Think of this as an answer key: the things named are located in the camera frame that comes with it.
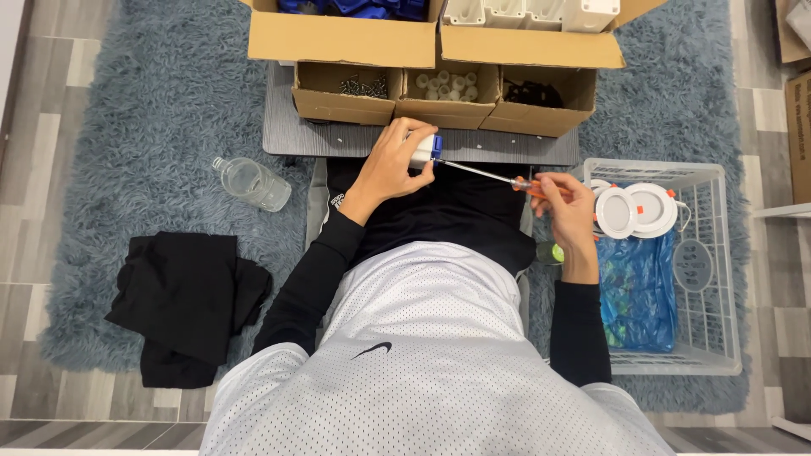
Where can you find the row of white plastic housings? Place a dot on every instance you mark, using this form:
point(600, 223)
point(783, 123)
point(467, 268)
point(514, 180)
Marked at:
point(532, 12)

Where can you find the white plastic basket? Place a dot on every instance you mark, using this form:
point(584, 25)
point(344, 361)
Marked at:
point(703, 297)

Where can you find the brown cardboard carton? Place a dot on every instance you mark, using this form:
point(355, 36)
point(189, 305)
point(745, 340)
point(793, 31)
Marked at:
point(799, 139)

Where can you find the person's left hand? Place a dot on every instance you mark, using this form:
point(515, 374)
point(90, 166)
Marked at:
point(380, 174)

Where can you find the person's right hand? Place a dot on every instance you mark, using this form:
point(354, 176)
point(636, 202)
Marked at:
point(573, 228)

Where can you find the large cardboard box, white housings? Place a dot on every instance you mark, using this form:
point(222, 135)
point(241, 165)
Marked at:
point(526, 47)

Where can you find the blue-grey shaggy rug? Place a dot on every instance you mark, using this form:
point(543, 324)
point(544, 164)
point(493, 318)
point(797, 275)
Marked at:
point(158, 95)

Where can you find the black trousers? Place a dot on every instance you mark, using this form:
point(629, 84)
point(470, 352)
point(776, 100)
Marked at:
point(462, 209)

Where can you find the white mesh jersey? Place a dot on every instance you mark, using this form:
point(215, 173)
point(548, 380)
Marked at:
point(431, 354)

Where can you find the green capped bottle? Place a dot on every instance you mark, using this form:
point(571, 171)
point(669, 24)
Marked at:
point(552, 253)

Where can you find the pile of black clips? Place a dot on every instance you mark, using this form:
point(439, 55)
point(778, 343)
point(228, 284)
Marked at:
point(532, 94)

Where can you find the white round downlight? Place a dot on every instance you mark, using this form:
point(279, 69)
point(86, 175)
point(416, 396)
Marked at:
point(599, 184)
point(616, 213)
point(656, 206)

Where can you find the blue plastic bag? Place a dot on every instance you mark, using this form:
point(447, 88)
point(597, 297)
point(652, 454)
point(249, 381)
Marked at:
point(637, 291)

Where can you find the cardboard box with white bag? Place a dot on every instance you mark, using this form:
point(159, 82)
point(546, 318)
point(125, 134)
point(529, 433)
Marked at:
point(795, 28)

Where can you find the large cardboard box, blue parts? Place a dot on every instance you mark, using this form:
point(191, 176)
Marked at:
point(342, 44)

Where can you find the small cardboard box with screws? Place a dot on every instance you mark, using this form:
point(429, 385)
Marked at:
point(345, 111)

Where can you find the clear plastic bottle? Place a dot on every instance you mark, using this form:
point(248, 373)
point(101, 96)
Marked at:
point(253, 183)

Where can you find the pile of white plastic caps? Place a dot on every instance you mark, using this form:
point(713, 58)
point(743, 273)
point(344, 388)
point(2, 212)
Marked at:
point(447, 85)

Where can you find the pile of metal screws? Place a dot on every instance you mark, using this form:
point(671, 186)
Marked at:
point(362, 86)

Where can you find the black folded cloth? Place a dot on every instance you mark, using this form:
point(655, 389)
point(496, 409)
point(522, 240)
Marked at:
point(184, 297)

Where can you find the white shelf board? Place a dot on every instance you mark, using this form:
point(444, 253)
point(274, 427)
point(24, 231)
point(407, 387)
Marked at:
point(782, 211)

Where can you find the grey lap table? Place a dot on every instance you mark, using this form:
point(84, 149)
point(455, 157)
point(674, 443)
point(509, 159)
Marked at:
point(304, 138)

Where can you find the small cardboard box with clips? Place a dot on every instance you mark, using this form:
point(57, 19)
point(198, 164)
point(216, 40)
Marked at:
point(538, 120)

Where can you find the heap of blue plastic parts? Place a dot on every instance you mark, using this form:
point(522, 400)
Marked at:
point(355, 7)

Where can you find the small cardboard box with caps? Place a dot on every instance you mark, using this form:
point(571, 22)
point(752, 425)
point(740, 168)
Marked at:
point(443, 114)

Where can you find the white and blue plastic part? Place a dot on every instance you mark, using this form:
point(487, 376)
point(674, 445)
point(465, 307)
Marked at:
point(423, 152)

